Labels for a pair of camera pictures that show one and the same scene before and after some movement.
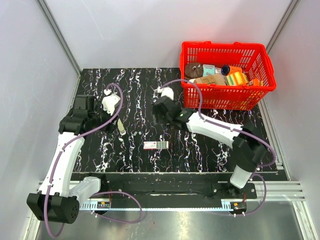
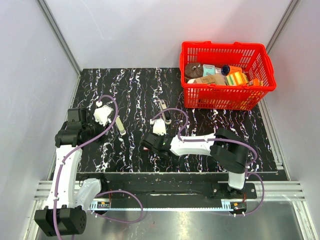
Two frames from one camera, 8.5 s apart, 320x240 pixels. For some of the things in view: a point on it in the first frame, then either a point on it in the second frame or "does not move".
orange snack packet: x=256 y=82 does not move
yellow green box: x=236 y=79 does not move
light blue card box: x=208 y=69 does not move
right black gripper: x=155 y=112 -> x=162 y=136
